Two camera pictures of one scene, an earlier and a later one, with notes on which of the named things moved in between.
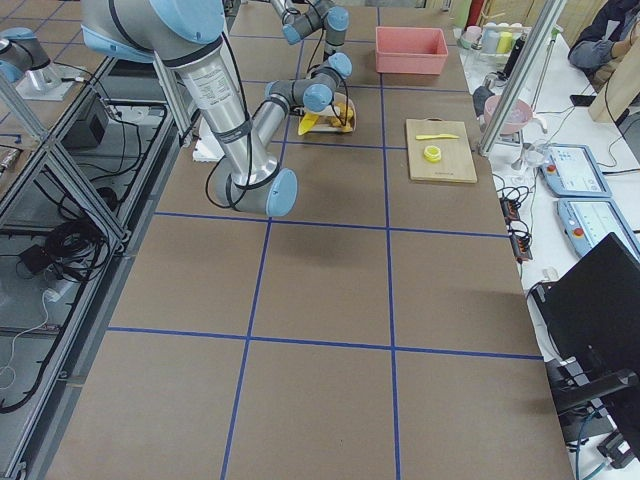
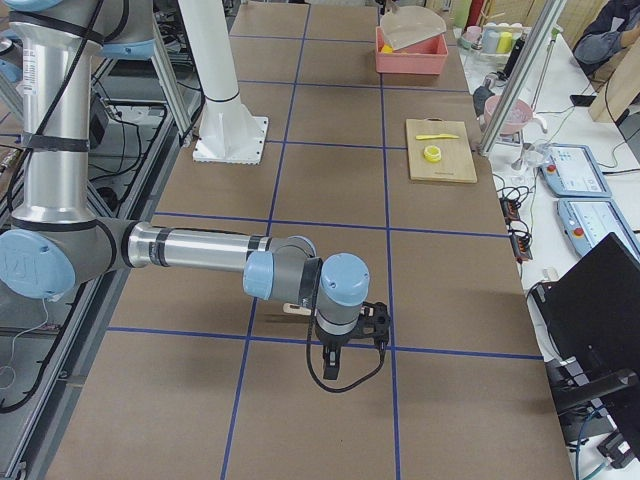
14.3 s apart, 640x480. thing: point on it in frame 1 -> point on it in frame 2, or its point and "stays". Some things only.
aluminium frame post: [528, 61] stays
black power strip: [520, 239] stays
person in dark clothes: [607, 35] stays
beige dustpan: [341, 117] -> [406, 25]
